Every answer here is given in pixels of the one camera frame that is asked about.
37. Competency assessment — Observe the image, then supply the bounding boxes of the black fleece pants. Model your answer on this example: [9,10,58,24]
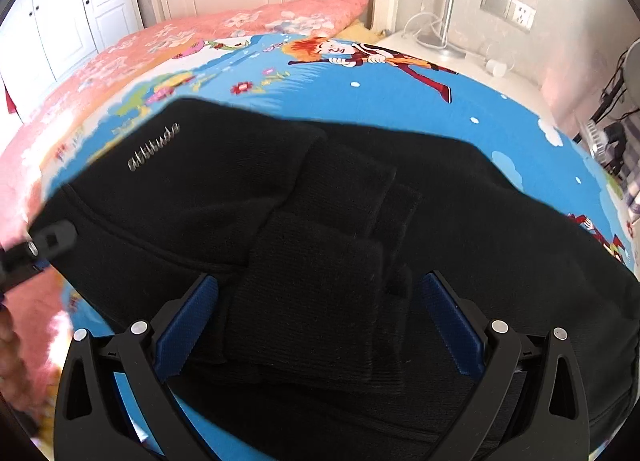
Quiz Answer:
[29,98,639,460]

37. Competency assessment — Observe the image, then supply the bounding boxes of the yellow pillow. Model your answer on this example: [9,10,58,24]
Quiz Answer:
[334,20,386,44]

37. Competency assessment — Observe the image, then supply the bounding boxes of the pink floral pillow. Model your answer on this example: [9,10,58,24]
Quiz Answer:
[0,0,370,417]

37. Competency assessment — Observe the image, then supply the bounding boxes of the grey wall socket plate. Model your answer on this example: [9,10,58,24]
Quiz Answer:
[480,0,537,33]

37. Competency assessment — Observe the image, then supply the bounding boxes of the person's left hand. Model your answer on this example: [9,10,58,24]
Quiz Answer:
[0,305,34,412]

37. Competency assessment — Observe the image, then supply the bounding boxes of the silver lamp pole with base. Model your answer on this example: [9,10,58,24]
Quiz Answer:
[416,0,466,59]

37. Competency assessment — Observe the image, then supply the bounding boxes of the small clamp spot lamp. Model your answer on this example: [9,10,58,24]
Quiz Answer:
[573,39,639,175]

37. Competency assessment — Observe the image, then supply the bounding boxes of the white nightstand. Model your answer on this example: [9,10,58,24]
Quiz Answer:
[380,32,556,127]

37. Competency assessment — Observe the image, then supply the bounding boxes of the white wardrobe doors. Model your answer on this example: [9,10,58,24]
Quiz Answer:
[1,0,143,122]

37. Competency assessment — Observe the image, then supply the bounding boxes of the white charger with cable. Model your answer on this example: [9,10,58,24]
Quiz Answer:
[401,11,513,78]

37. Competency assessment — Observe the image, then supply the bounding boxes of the blue cartoon bed sheet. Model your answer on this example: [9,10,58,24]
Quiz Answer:
[39,32,637,461]

